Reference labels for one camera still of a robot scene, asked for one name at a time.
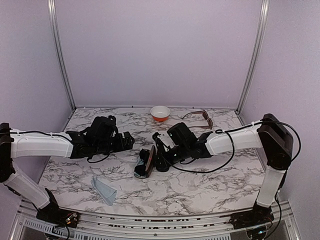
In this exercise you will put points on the aluminium frame post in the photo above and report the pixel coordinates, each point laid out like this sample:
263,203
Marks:
257,46
59,53

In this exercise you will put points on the white bowl orange outside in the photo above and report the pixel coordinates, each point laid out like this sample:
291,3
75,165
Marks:
160,113

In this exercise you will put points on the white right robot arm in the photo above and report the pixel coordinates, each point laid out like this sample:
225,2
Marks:
276,138

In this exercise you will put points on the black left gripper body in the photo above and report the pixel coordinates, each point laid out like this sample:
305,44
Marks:
120,146

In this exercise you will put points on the aluminium frame post right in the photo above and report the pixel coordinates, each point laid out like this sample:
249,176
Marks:
257,46

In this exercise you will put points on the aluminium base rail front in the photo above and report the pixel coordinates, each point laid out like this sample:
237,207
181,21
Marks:
102,226

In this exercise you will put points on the brown translucent sunglasses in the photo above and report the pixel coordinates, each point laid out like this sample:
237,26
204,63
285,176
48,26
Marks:
204,116

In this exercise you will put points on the brown striped glasses case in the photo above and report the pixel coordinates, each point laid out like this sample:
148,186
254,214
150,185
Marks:
150,163

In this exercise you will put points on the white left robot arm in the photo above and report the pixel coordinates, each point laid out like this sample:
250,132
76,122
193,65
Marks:
101,138

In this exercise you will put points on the black woven glasses case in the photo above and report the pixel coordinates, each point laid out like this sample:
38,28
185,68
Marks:
161,164

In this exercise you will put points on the aluminium frame post left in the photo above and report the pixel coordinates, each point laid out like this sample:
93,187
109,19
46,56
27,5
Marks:
59,53

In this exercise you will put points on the black aviator sunglasses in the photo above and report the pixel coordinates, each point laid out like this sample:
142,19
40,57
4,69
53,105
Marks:
144,155

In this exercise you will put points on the light blue cleaning cloth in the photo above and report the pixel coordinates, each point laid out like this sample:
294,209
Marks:
107,193

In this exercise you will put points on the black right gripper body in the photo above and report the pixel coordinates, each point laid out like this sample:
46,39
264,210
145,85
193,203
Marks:
173,159

